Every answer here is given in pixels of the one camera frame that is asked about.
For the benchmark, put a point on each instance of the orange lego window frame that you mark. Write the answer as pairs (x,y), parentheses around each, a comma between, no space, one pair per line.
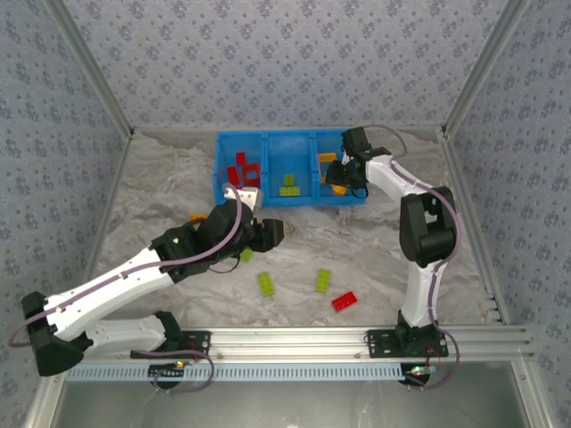
(328,156)

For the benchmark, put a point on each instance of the long green lego brick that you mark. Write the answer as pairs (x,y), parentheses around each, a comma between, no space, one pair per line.
(290,191)
(323,281)
(246,256)
(266,284)

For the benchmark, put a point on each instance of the blue three-compartment bin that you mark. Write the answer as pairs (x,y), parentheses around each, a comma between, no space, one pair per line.
(292,153)

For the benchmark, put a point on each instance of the red lego window frame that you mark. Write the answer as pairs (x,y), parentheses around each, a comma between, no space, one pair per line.
(252,166)

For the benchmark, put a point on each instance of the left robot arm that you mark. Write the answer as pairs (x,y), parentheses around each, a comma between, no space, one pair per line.
(125,332)

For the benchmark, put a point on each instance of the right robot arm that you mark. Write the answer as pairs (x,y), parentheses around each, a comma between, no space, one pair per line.
(419,294)

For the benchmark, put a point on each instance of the small black controller board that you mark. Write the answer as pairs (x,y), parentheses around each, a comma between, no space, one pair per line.
(163,371)
(419,372)

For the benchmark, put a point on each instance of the grey metal panel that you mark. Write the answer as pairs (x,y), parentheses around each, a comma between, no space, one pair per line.
(290,405)

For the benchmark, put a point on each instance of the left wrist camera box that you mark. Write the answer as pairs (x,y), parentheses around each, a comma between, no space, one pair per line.
(245,196)

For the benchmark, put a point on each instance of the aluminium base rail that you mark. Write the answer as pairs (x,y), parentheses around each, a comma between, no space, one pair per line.
(290,343)

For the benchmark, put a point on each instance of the aluminium side rail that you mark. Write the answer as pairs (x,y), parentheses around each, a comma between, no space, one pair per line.
(474,223)
(113,187)

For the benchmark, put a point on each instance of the aluminium frame post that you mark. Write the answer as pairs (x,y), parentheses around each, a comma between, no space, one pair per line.
(93,67)
(531,397)
(42,401)
(483,67)

